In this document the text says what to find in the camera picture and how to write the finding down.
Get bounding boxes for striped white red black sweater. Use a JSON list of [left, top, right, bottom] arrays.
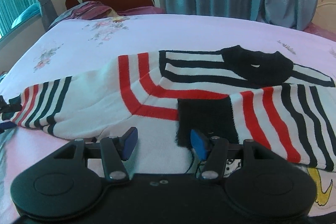
[[1, 46, 335, 171]]

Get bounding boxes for floral pink bed sheet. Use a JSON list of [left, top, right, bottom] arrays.
[[1, 15, 335, 223]]

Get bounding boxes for cream round footboard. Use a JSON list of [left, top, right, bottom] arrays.
[[312, 0, 336, 33]]

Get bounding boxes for purple crumpled pillow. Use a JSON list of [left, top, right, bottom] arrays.
[[49, 1, 166, 30]]

